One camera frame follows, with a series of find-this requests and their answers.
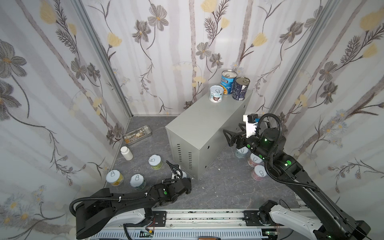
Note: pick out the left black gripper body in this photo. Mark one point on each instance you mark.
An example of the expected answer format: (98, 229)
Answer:
(182, 185)

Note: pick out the metal tray with contents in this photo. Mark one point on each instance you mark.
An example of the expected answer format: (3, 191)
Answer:
(137, 135)

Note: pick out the white plastic bottle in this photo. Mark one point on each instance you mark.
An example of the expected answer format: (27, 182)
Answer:
(126, 153)

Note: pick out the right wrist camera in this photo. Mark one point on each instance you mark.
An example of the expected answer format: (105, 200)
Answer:
(251, 123)

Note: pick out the teal grey can white lid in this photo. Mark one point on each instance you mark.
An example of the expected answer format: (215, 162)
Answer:
(138, 182)

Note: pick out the yellow can white lid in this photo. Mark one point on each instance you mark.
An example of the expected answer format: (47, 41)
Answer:
(114, 178)

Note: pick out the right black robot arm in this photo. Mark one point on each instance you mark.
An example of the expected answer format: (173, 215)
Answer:
(263, 136)

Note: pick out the green can white lid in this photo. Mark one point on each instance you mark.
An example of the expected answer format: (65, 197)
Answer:
(155, 162)

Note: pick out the dark navy food can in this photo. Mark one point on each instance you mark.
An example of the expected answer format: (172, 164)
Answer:
(240, 88)

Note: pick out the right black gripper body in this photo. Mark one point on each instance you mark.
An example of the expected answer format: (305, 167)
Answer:
(237, 138)

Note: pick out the grey metal cabinet box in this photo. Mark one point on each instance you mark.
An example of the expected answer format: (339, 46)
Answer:
(196, 136)

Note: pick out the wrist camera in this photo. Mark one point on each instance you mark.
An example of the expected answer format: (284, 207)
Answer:
(175, 176)
(251, 123)

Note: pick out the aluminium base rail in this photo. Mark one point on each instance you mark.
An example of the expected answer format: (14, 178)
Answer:
(206, 225)

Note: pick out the pale pink can white lid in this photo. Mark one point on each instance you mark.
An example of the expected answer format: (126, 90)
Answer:
(259, 173)

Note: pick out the blue soup can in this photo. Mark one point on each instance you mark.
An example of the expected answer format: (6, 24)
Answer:
(227, 81)

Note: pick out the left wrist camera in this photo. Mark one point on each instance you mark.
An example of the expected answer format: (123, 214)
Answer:
(175, 176)

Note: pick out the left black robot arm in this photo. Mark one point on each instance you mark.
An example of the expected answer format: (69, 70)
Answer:
(138, 209)

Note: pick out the light teal can white lid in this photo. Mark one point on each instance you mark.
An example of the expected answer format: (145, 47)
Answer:
(242, 152)

